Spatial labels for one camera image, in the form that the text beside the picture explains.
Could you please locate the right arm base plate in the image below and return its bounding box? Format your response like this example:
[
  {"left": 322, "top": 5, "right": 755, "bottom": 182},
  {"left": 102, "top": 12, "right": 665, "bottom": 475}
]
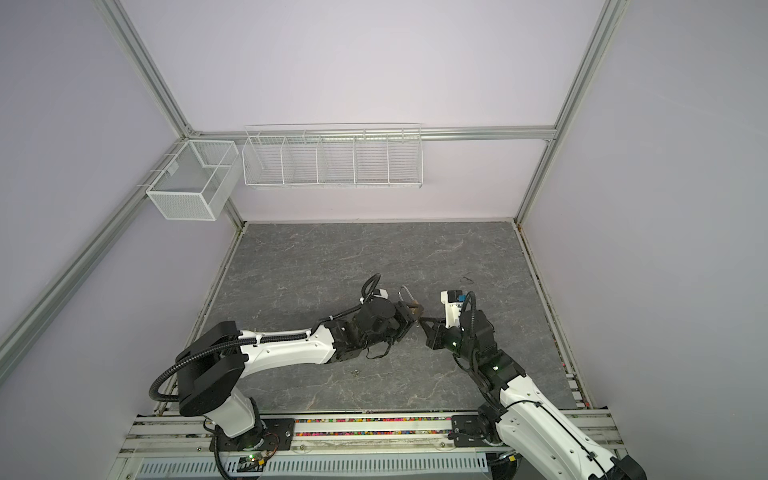
[{"left": 448, "top": 414, "right": 498, "bottom": 447}]

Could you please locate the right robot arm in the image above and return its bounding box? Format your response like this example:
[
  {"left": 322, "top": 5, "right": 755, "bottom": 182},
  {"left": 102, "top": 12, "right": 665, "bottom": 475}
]
[{"left": 420, "top": 290, "right": 647, "bottom": 479}]

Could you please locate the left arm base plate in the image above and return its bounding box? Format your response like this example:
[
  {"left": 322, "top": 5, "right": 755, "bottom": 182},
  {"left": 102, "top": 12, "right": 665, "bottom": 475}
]
[{"left": 209, "top": 417, "right": 296, "bottom": 452}]

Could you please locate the white wire shelf basket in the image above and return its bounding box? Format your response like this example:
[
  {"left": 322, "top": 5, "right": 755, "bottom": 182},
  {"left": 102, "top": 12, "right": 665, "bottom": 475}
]
[{"left": 241, "top": 123, "right": 424, "bottom": 188}]

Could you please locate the brass padlock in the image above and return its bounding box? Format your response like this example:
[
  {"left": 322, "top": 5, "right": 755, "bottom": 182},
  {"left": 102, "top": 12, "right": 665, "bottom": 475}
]
[{"left": 398, "top": 285, "right": 424, "bottom": 322}]

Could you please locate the white mesh box basket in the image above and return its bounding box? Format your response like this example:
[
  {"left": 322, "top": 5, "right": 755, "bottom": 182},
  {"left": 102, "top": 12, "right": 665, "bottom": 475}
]
[{"left": 147, "top": 140, "right": 243, "bottom": 221}]

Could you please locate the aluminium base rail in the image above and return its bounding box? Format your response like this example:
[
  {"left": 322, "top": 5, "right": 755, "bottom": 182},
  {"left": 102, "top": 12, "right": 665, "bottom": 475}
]
[{"left": 116, "top": 409, "right": 626, "bottom": 460}]

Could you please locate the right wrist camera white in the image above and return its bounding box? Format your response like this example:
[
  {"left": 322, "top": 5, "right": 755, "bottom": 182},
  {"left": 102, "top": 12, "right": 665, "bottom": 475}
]
[{"left": 440, "top": 290, "right": 465, "bottom": 328}]

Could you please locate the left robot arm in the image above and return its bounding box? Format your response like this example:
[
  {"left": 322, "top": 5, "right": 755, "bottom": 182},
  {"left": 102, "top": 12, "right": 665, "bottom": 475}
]
[{"left": 148, "top": 274, "right": 423, "bottom": 439}]

